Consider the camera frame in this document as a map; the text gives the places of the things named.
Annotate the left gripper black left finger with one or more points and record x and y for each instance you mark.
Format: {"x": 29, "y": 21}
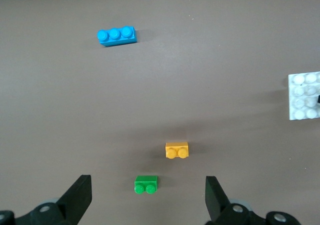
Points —
{"x": 75, "y": 202}

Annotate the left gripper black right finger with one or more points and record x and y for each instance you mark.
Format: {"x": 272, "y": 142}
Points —
{"x": 217, "y": 205}

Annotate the white studded base plate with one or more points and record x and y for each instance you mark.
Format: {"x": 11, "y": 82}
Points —
{"x": 303, "y": 97}

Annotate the yellow two-stud block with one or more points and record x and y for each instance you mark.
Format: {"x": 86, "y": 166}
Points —
{"x": 177, "y": 147}

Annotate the green two-stud block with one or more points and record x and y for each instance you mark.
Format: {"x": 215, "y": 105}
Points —
{"x": 146, "y": 182}

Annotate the blue three-stud block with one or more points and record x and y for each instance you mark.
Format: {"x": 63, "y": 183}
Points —
{"x": 116, "y": 37}

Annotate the brown table cover sheet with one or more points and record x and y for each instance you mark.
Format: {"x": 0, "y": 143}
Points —
{"x": 160, "y": 85}

